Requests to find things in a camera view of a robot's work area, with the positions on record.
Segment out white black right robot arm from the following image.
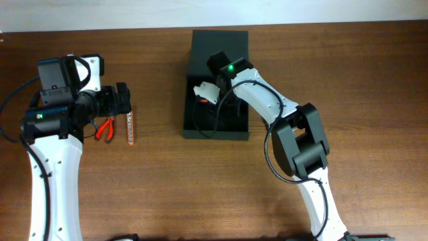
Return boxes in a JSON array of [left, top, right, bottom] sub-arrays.
[[207, 51, 352, 240]]

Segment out black gift box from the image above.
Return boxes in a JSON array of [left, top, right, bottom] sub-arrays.
[[183, 29, 250, 141]]

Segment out red handled cutting pliers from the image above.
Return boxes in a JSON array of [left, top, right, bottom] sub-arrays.
[[95, 117, 115, 143]]

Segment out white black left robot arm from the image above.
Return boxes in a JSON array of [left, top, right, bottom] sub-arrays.
[[20, 54, 134, 240]]

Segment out orange screwdriver bit holder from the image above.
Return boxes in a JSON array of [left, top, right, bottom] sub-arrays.
[[126, 111, 134, 145]]

